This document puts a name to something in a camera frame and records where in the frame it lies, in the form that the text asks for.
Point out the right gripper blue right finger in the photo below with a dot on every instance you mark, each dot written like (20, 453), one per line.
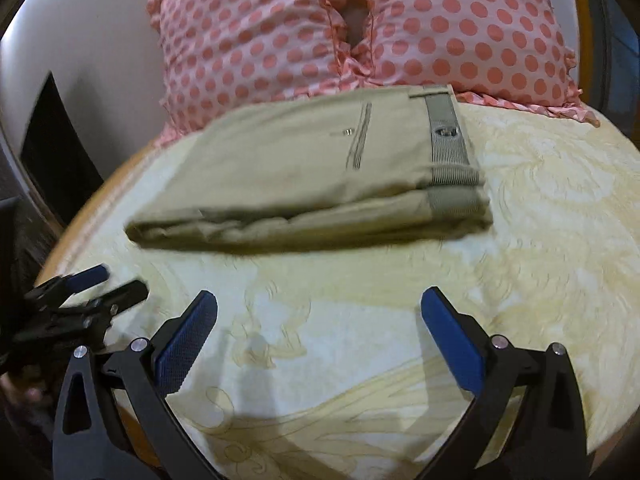
(460, 339)

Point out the black television screen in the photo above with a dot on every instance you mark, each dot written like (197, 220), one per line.
(55, 159)

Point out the cream patterned bedspread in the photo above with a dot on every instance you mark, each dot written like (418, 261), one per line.
(320, 366)

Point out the beige khaki pants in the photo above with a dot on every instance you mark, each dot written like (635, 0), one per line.
(356, 168)

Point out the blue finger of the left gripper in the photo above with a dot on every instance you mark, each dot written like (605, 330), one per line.
(60, 288)
(110, 299)

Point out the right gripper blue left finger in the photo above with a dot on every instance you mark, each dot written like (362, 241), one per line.
(178, 342)

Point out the pink polka dot pillow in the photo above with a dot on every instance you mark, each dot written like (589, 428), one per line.
(219, 55)
(501, 53)

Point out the person's left hand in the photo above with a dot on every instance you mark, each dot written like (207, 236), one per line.
(24, 395)

